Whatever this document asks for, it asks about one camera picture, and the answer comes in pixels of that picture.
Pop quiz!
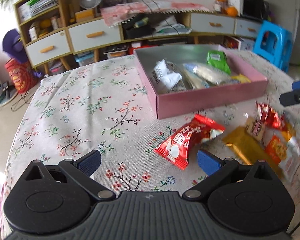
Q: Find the red candy wrapper snack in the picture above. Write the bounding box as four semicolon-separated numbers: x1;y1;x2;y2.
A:
256;102;286;131

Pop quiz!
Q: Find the gold snack bar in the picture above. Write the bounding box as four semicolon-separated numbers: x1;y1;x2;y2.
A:
222;126;284;179

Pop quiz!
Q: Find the red snack packet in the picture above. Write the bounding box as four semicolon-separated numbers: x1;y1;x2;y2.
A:
154;114;225;170

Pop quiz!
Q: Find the orange white snack packet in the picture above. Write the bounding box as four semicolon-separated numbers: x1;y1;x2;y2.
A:
264;129;300;183

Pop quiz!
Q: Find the blue plastic stool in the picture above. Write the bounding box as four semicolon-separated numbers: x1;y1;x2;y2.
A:
253;21;293;73

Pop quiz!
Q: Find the floral tablecloth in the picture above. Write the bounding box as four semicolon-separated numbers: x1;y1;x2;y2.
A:
0;50;300;239

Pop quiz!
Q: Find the white printed box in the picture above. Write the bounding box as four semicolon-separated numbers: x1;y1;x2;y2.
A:
223;36;255;51

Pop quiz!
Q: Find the pink cardboard box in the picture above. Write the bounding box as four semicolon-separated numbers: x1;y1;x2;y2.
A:
134;44;268;119

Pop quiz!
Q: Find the green snack packet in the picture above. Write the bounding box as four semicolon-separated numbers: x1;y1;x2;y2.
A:
207;50;231;75

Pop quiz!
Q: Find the silver snack packet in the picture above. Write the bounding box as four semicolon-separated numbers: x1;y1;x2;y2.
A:
183;62;231;86

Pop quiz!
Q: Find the black microwave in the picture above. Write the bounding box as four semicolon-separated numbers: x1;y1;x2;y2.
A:
241;0;269;21

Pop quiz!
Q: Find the red lantern bag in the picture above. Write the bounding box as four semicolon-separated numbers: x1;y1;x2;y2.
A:
5;58;38;94

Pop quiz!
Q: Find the red shoe box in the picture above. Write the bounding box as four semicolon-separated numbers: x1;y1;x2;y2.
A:
127;42;157;55

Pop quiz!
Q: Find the wooden tv cabinet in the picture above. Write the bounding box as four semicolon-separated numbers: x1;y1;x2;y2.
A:
14;0;261;69

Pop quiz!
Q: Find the purple hat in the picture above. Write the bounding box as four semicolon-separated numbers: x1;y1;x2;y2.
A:
2;29;28;63

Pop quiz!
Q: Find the pink cloth cover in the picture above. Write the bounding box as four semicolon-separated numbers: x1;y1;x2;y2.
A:
101;1;212;27

